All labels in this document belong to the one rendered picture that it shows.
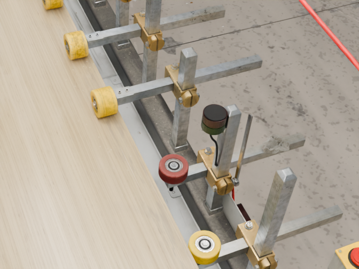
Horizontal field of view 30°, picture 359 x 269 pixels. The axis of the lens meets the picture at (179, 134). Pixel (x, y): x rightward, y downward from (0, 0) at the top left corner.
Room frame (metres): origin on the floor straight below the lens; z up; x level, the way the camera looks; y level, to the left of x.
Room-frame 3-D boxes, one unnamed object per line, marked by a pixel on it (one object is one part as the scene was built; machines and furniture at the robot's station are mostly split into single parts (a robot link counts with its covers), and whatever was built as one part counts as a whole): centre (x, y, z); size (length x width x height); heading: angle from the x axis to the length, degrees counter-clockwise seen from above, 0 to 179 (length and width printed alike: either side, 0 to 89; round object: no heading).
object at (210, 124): (1.11, -0.08, 1.11); 0.06 x 0.06 x 0.02
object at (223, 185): (1.15, -0.11, 0.85); 0.14 x 0.06 x 0.05; 29
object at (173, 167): (1.11, 0.01, 0.85); 0.08 x 0.08 x 0.11
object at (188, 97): (1.37, 0.01, 0.95); 0.14 x 0.06 x 0.05; 29
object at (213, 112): (1.11, -0.08, 1.02); 0.06 x 0.06 x 0.22; 29
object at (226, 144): (1.14, -0.12, 0.89); 0.04 x 0.04 x 0.48; 29
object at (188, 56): (1.35, 0.00, 0.86); 0.04 x 0.04 x 0.48; 29
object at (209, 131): (1.11, -0.08, 1.09); 0.06 x 0.06 x 0.02
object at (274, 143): (1.26, -0.27, 0.87); 0.09 x 0.07 x 0.02; 119
